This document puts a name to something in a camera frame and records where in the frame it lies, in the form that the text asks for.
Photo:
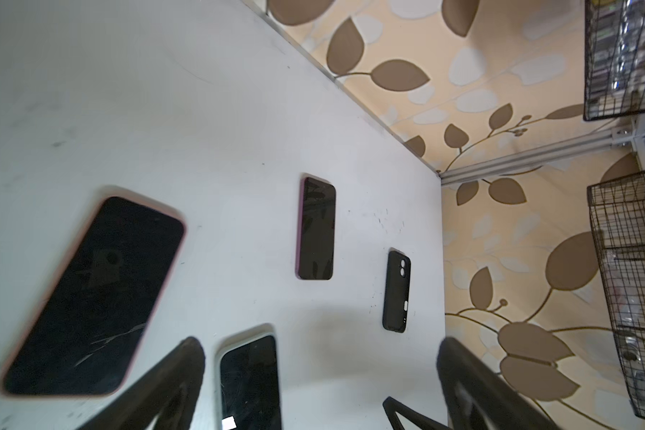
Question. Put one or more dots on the right wire basket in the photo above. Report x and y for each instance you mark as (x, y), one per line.
(617, 215)

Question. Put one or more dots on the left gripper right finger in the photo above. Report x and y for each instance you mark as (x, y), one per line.
(476, 398)

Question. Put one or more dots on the phone in pink case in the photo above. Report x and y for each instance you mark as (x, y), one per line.
(87, 332)

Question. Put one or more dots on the black phone case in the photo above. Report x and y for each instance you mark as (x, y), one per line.
(397, 292)

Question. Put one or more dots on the phone in white case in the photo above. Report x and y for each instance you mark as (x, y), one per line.
(247, 383)

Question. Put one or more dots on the back wire basket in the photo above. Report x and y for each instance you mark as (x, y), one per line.
(614, 54)

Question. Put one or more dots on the wire basket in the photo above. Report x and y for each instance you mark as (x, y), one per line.
(617, 215)
(614, 54)

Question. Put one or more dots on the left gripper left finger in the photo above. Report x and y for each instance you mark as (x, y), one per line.
(163, 398)

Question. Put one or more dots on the purple phone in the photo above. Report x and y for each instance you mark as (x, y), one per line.
(316, 230)

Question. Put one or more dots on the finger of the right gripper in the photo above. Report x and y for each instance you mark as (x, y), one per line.
(395, 409)

